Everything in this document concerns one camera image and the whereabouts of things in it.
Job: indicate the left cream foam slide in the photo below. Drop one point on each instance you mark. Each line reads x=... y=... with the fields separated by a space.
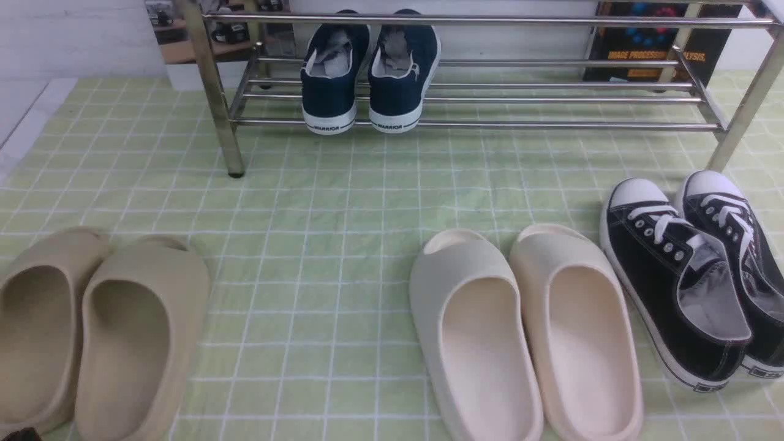
x=466 y=307

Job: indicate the left tan foam slide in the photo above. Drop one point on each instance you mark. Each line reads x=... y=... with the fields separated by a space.
x=41 y=329

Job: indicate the tan foam slide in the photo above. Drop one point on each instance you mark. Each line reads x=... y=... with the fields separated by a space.
x=41 y=329
x=142 y=316

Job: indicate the cream foam slide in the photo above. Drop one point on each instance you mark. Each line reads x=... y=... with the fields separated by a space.
x=466 y=307
x=579 y=335

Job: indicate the chrome metal shoe rack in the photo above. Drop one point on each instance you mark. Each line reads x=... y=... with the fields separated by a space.
x=677 y=76

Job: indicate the right tan foam slide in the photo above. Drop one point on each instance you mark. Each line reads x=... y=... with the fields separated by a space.
x=142 y=316

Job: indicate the right navy canvas sneaker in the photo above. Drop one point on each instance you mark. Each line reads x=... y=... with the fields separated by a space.
x=400 y=74

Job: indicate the black canvas sneaker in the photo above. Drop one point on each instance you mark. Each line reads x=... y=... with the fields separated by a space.
x=715 y=205
x=680 y=281

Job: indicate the green checkered floor mat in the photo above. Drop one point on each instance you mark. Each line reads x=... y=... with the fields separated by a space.
x=309 y=334

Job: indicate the navy canvas sneaker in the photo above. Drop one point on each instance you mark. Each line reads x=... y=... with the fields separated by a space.
x=400 y=74
x=331 y=68

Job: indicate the left navy canvas sneaker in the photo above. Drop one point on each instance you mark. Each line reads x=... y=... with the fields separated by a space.
x=331 y=68

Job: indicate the right cream foam slide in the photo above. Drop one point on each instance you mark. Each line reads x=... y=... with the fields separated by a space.
x=579 y=335

